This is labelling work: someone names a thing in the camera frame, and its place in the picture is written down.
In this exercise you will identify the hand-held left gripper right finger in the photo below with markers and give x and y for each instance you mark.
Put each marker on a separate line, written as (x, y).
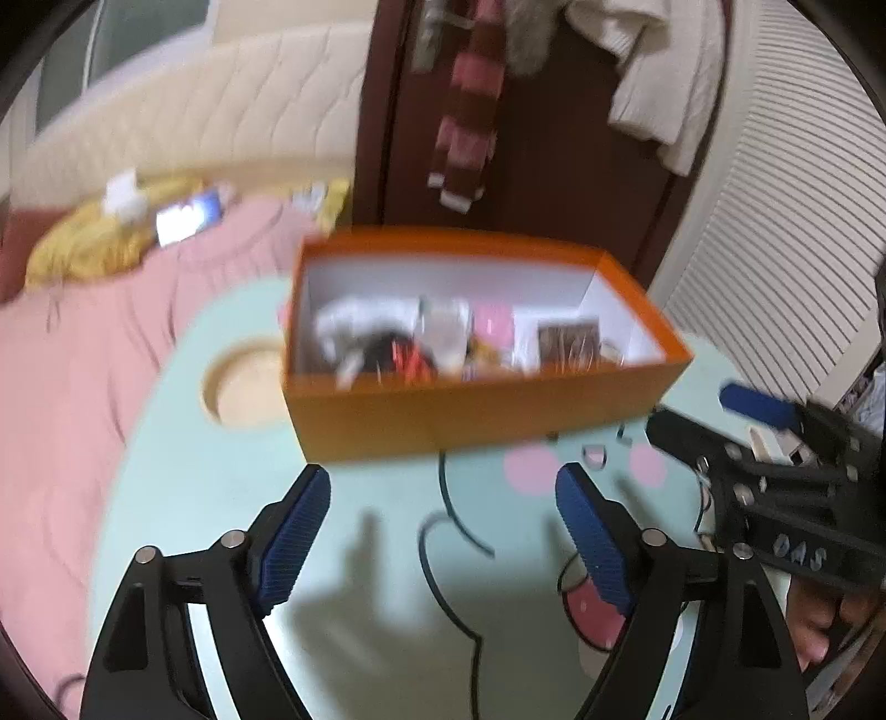
(595, 547)

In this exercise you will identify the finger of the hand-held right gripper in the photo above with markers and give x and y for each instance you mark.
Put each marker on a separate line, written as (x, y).
(758, 405)
(692, 443)

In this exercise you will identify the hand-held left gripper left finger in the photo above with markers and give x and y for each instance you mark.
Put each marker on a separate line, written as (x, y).
(294, 540)

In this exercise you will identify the brown snack packet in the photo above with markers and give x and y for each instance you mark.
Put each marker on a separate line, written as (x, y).
(567, 340)

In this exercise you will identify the orange cardboard box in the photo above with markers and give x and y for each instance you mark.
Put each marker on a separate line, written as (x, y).
(450, 415)

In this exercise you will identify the black red patterned pouch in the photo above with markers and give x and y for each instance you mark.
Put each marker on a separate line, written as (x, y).
(394, 353)

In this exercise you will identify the brown plush toy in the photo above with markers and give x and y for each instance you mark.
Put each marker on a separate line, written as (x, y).
(484, 354)

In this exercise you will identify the white tissue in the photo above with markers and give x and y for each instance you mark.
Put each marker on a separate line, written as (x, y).
(360, 315)

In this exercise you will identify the person's right hand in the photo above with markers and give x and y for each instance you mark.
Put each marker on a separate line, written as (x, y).
(813, 630)

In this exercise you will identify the pink bed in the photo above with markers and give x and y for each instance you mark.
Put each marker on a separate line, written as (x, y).
(69, 388)

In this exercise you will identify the dark brown wooden door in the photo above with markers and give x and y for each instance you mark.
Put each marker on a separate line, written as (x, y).
(554, 173)

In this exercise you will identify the white knitted sweater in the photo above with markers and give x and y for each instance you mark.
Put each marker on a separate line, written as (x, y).
(671, 104)

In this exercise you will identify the smartphone with lit screen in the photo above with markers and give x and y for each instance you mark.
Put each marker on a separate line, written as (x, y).
(187, 220)

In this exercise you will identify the yellow cartoon print pillow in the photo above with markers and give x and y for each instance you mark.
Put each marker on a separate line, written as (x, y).
(332, 201)

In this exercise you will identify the plain yellow pillow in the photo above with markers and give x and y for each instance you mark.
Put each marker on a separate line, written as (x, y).
(83, 242)

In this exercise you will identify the white tissue pack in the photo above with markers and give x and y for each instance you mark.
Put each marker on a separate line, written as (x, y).
(124, 197)

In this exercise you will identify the maroon pink striped scarf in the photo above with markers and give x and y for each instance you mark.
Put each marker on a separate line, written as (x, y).
(464, 124)

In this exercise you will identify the dark red pillow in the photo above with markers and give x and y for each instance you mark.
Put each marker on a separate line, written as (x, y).
(14, 256)

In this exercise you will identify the grey fur collar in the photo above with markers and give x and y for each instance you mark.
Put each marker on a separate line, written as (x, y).
(529, 41)

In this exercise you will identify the cream tufted headboard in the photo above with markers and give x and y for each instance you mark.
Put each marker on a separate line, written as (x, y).
(207, 104)

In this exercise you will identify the window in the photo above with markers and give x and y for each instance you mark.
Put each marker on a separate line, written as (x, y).
(138, 28)

